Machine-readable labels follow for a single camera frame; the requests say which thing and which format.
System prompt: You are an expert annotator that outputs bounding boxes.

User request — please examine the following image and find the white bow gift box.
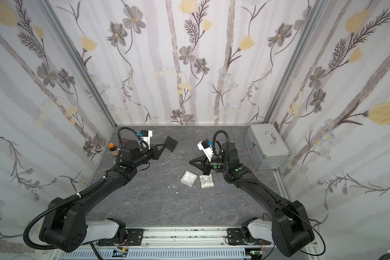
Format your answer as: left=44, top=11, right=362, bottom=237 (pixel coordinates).
left=199, top=175, right=214, bottom=189

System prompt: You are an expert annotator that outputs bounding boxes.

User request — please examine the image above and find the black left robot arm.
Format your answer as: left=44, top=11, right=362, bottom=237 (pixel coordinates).
left=22, top=129, right=177, bottom=252

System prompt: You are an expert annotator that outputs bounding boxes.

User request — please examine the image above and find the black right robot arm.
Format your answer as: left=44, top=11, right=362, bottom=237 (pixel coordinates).
left=189, top=130, right=319, bottom=257

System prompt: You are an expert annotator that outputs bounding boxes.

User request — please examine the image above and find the small brown block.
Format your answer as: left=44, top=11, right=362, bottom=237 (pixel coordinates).
left=121, top=138, right=129, bottom=146

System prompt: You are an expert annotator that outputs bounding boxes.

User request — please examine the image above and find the brown bottle orange cap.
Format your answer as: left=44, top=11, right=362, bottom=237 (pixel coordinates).
left=108, top=143, right=119, bottom=157

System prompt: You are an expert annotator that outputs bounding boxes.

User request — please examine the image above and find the silver aluminium first aid case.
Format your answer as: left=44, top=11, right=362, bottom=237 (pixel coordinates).
left=244, top=123, right=291, bottom=170

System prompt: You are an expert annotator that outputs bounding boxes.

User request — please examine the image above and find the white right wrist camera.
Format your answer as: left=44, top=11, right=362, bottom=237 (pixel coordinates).
left=197, top=139, right=213, bottom=161

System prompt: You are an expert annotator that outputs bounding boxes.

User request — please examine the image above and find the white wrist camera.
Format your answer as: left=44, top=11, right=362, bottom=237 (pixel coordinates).
left=197, top=139, right=213, bottom=161
left=138, top=130, right=153, bottom=150

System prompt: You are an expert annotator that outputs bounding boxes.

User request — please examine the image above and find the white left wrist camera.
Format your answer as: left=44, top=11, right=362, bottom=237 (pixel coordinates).
left=138, top=130, right=153, bottom=150

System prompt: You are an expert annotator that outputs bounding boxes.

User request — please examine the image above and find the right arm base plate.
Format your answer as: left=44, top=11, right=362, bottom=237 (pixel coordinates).
left=226, top=227, right=271, bottom=246

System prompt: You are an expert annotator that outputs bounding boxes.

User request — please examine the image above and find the aluminium mounting rail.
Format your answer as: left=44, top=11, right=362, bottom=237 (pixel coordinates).
left=50, top=225, right=319, bottom=251

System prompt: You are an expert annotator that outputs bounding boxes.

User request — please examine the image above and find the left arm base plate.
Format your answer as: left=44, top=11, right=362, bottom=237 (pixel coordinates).
left=96, top=228, right=144, bottom=247

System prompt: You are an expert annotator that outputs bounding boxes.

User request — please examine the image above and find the white slotted cable duct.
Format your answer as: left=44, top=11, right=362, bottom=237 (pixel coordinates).
left=57, top=248, right=251, bottom=260

